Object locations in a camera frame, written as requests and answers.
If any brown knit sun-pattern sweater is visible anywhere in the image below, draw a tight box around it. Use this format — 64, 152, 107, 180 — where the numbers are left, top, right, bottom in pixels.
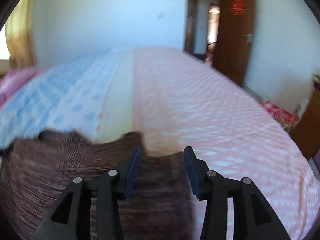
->
0, 129, 198, 240

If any brown wooden dresser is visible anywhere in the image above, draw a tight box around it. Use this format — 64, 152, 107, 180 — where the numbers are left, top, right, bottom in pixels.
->
290, 90, 320, 159

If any red patterned bag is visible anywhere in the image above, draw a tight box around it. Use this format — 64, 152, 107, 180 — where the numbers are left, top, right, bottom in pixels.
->
260, 101, 298, 131

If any blue pink polka-dot bedsheet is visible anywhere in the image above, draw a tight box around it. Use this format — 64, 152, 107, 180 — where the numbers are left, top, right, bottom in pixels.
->
1, 47, 319, 239

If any folded pink quilt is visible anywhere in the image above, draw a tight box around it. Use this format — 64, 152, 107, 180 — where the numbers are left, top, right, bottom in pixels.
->
1, 68, 42, 108

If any brown wooden door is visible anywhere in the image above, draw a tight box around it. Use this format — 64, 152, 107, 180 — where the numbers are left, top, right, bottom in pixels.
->
213, 0, 255, 87

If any yellow floral curtain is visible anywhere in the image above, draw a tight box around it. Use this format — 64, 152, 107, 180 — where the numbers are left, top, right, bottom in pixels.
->
5, 0, 36, 69

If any red double-happiness door decoration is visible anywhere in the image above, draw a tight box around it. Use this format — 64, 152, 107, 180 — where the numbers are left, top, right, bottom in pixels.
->
231, 0, 247, 16

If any silver door handle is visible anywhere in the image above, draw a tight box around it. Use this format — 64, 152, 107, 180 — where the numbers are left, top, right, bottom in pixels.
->
242, 34, 253, 43

